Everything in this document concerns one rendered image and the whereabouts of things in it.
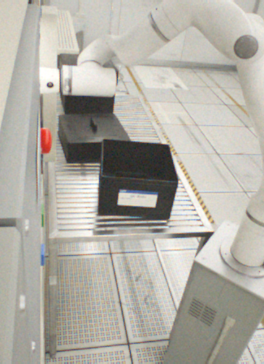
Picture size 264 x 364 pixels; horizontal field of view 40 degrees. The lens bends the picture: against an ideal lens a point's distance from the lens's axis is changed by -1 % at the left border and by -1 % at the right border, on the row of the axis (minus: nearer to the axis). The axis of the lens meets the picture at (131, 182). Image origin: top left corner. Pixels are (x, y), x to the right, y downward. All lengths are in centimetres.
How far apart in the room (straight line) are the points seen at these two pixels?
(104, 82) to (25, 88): 89
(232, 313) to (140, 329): 73
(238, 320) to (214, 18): 95
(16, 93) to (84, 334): 178
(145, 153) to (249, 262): 60
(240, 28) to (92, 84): 44
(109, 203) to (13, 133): 117
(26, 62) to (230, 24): 71
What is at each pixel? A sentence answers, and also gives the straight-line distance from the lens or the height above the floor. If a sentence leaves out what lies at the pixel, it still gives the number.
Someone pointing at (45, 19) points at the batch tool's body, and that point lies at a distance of 124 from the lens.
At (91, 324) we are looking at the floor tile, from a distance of 197.
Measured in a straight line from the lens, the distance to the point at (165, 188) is 130.
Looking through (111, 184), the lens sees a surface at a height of 90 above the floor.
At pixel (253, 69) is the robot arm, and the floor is 138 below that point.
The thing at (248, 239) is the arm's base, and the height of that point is 88.
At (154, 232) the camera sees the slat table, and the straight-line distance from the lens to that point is 132.
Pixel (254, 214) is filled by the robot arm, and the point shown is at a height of 97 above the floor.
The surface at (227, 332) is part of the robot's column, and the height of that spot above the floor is 52.
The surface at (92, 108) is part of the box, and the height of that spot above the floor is 80.
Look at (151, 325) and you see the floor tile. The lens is 200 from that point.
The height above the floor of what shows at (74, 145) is 85.
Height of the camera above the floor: 164
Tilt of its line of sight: 34 degrees down
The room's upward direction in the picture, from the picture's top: 9 degrees clockwise
